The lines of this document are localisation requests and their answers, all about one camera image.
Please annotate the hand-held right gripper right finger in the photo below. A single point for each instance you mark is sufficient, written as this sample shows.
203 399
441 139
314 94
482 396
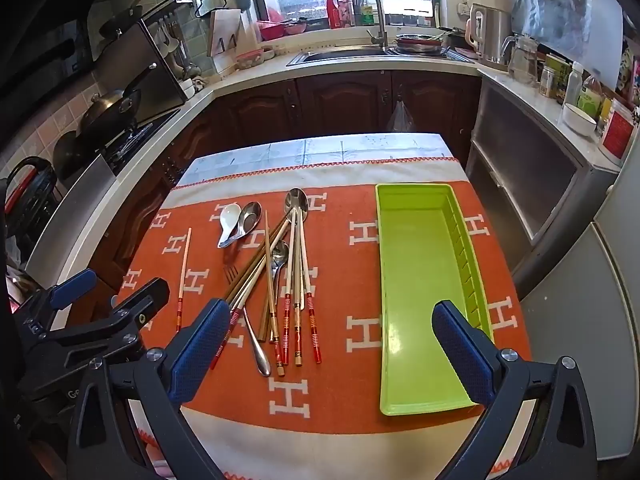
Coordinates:
460 355

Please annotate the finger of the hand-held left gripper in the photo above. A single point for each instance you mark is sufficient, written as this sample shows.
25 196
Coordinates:
145 300
75 285

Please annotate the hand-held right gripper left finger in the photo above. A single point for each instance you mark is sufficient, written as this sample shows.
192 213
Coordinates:
200 345

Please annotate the light chopstick red end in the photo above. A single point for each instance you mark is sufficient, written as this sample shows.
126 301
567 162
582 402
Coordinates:
184 275

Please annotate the steel fork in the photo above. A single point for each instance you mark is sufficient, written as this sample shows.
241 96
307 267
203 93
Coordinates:
261 360

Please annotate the pile of wooden chopsticks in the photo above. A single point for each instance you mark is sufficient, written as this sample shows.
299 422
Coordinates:
286 320

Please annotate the green plastic utensil tray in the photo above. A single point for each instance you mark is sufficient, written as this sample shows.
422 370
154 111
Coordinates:
415 260

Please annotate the white ceramic spoon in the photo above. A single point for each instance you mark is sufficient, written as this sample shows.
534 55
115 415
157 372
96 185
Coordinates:
229 217

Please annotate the medium steel spoon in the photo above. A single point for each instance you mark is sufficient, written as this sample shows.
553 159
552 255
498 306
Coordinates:
280 256

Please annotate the short steel spoon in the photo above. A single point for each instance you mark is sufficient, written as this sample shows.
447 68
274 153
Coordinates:
248 217

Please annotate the long steel spoon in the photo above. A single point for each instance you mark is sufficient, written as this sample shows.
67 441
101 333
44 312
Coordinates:
295 200

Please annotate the low steel splash panel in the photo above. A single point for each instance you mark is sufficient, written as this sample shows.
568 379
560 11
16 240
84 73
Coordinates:
85 195

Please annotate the black red pressure cooker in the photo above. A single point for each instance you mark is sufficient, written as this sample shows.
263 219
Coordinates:
30 195

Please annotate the dark round pot lid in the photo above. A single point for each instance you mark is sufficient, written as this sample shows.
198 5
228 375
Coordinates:
67 155

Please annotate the white refrigerator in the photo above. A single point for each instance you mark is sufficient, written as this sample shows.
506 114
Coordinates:
590 335

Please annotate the orange white patterned towel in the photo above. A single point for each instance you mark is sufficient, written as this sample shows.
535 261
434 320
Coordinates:
340 280

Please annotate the gas stove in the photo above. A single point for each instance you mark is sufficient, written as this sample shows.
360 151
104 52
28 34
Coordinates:
135 135

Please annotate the black wok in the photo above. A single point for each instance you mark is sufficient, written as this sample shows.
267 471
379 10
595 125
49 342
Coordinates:
107 107

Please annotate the light blue table cover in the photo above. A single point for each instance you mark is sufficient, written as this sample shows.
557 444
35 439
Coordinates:
280 152

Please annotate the silver frosted door cabinet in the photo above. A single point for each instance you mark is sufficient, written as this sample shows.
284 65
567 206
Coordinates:
525 160

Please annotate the small white bowl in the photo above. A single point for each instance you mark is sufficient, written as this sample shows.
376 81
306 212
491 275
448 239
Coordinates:
187 87

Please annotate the tall steel splash panel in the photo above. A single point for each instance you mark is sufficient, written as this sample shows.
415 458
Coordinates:
145 60

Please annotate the clear plastic bag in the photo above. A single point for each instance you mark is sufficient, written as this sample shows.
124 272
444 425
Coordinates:
400 120

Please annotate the hanging steel ladles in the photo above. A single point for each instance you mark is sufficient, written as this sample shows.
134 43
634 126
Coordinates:
172 42

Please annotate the red lid food container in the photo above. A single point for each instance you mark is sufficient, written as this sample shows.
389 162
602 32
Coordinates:
248 60

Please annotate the black range hood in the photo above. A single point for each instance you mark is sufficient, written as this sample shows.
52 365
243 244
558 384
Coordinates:
50 20

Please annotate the black frying pan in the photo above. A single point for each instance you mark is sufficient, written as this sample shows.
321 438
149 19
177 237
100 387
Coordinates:
120 20

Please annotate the red label canister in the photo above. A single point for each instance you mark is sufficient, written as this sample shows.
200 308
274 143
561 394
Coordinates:
618 132

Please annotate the wooden cutting board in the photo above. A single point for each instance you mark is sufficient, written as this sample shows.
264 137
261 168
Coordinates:
225 25

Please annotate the green label oil bottle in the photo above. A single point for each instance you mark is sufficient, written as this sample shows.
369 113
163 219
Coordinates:
591 97

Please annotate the green label jar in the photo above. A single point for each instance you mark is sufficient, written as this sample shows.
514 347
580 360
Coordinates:
550 80

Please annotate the white plastic bottle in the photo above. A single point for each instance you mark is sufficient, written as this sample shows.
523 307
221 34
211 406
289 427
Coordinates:
576 82

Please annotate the pink plastic bowl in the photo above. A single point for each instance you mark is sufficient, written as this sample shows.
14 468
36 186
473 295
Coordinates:
272 31

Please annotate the glass pitcher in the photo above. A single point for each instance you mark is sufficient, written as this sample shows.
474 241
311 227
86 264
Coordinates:
522 60

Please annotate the dark red bowl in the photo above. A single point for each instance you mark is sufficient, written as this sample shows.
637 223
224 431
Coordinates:
296 26

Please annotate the steel sink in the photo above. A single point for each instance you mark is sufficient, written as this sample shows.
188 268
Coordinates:
340 55

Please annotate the stack of steel dishes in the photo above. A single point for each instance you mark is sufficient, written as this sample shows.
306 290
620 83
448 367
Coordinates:
417 42

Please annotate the steel electric kettle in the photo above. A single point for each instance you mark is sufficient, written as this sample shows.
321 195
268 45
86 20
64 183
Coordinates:
492 30

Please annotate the steel faucet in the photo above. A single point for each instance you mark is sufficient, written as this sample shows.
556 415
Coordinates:
380 20

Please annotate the red spray bottle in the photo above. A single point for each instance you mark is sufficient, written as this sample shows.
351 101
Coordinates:
333 10

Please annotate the pink bottle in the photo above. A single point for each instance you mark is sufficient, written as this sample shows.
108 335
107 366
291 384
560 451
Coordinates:
345 12

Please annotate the white wall outlet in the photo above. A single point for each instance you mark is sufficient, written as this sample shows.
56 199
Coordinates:
463 8

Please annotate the clear plastic wall cover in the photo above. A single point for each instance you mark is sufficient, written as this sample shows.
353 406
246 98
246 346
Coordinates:
565 10

